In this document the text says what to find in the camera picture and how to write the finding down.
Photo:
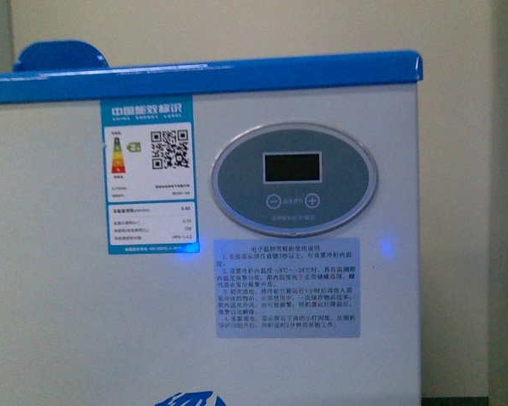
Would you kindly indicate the white blue chest freezer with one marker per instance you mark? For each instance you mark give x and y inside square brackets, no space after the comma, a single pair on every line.
[79,326]

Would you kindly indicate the blue lid handle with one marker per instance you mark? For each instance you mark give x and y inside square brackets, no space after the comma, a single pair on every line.
[59,55]

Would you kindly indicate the oval grey control panel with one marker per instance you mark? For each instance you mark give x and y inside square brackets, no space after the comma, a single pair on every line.
[294,179]

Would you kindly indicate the white instruction sticker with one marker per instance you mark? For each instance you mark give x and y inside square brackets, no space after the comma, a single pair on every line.
[287,288]

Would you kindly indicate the blue energy efficiency label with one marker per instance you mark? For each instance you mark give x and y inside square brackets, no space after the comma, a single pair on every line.
[150,175]

